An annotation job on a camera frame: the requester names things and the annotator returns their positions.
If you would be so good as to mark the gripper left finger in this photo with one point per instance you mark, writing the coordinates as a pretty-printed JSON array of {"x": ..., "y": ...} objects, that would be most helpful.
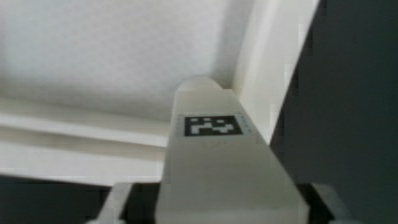
[{"x": 130, "y": 204}]

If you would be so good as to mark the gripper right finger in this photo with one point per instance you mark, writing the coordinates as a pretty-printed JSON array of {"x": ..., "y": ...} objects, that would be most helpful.
[{"x": 327, "y": 209}]

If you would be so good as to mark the white desk leg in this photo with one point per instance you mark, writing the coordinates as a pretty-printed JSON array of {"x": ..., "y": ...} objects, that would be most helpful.
[{"x": 226, "y": 186}]

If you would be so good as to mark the white desk tabletop tray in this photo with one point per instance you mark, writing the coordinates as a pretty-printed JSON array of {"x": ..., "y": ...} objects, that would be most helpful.
[{"x": 96, "y": 55}]

